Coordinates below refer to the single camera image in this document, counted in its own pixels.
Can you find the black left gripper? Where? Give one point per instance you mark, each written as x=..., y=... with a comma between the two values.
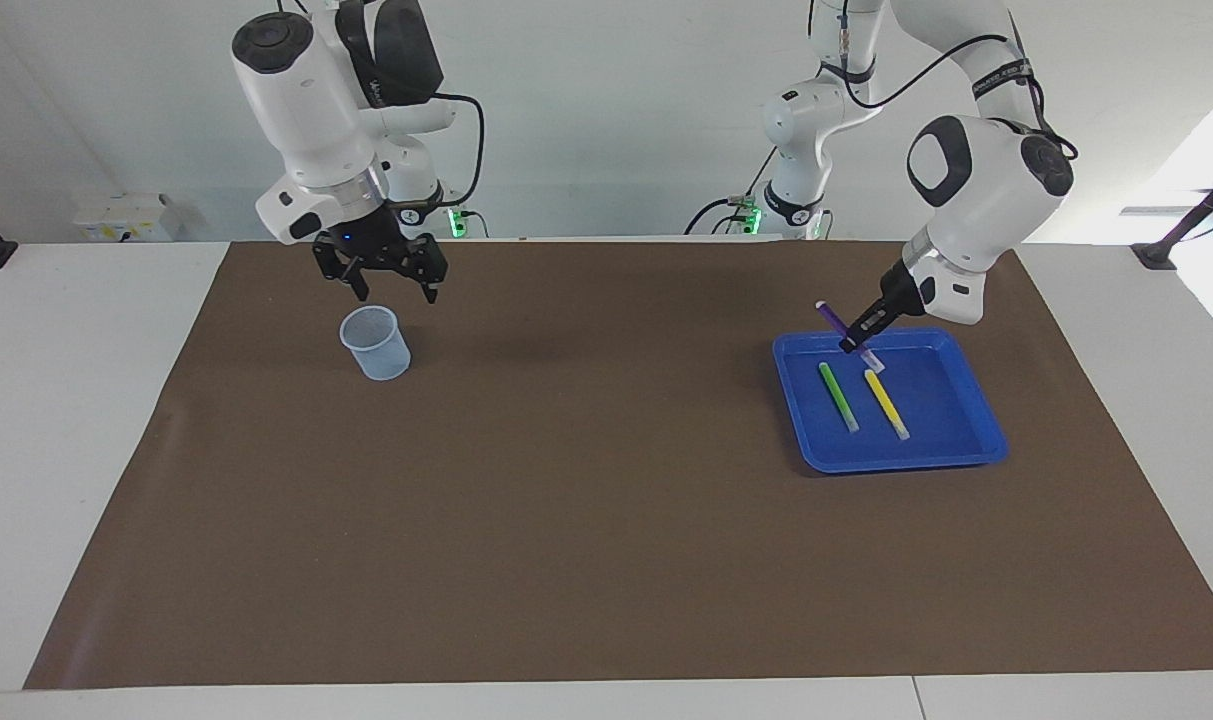
x=901, y=295

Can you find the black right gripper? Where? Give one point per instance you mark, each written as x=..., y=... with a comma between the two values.
x=366, y=240

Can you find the purple pen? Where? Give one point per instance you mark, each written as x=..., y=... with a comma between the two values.
x=832, y=315

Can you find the green pen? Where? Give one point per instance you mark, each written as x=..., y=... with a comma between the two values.
x=839, y=398

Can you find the yellow pen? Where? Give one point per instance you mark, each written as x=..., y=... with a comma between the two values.
x=886, y=404

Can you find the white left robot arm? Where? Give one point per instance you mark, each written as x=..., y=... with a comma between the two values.
x=976, y=180

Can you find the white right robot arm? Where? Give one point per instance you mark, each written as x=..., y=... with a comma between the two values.
x=306, y=110

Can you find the blue plastic tray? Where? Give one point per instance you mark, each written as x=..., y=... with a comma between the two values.
x=946, y=420

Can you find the green lit base connector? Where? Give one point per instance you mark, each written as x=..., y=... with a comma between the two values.
x=457, y=222
x=751, y=215

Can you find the translucent plastic cup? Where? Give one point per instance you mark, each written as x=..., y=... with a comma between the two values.
x=378, y=355

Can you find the black clamp pole stand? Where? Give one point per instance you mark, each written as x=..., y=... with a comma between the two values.
x=1161, y=252

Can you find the brown table mat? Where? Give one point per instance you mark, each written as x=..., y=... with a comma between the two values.
x=606, y=520

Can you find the white wall outlet box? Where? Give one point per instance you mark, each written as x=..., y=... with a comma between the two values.
x=126, y=218

